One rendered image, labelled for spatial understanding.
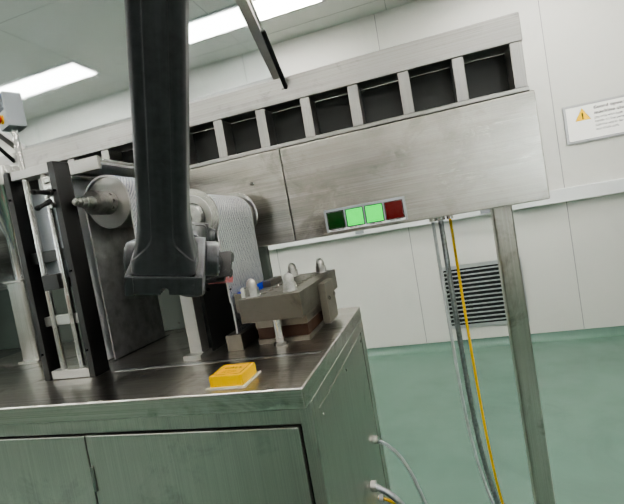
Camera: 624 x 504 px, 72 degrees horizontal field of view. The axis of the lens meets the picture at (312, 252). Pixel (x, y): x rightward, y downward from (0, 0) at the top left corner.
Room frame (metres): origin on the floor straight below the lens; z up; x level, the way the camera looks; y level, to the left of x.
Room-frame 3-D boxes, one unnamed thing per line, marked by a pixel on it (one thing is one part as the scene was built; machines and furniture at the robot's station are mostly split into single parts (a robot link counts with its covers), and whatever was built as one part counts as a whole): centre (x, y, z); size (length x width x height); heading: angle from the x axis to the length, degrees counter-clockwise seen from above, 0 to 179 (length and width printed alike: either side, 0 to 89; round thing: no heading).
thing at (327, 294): (1.20, -0.02, 0.96); 0.10 x 0.03 x 0.11; 164
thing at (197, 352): (1.07, 0.33, 1.05); 0.06 x 0.05 x 0.31; 164
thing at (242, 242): (1.20, 0.20, 1.11); 0.23 x 0.01 x 0.18; 164
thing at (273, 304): (1.21, 0.07, 1.00); 0.40 x 0.16 x 0.06; 164
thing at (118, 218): (1.30, 0.49, 1.33); 0.25 x 0.14 x 0.14; 164
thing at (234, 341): (1.21, 0.19, 0.92); 0.28 x 0.04 x 0.04; 164
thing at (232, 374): (0.84, 0.20, 0.91); 0.07 x 0.07 x 0.02; 74
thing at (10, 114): (1.28, 0.81, 1.66); 0.07 x 0.07 x 0.10; 51
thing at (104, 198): (1.15, 0.53, 1.33); 0.06 x 0.06 x 0.06; 74
